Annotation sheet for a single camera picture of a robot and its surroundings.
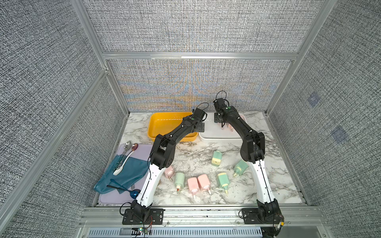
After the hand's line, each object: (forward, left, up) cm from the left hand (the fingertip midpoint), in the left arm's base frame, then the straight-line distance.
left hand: (198, 125), depth 103 cm
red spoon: (-13, +43, -5) cm, 45 cm away
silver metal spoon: (-12, +47, -4) cm, 49 cm away
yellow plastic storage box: (+8, +28, -6) cm, 30 cm away
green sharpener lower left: (-38, +13, +1) cm, 40 cm away
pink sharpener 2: (-33, +18, 0) cm, 38 cm away
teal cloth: (-27, +43, -8) cm, 51 cm away
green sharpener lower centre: (-39, -11, +1) cm, 40 cm away
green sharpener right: (-33, -21, 0) cm, 39 cm away
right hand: (+6, -17, +5) cm, 18 cm away
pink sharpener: (-17, -14, +20) cm, 30 cm away
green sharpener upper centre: (-26, -9, 0) cm, 27 cm away
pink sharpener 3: (-41, +6, +1) cm, 42 cm away
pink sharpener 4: (-39, 0, 0) cm, 39 cm away
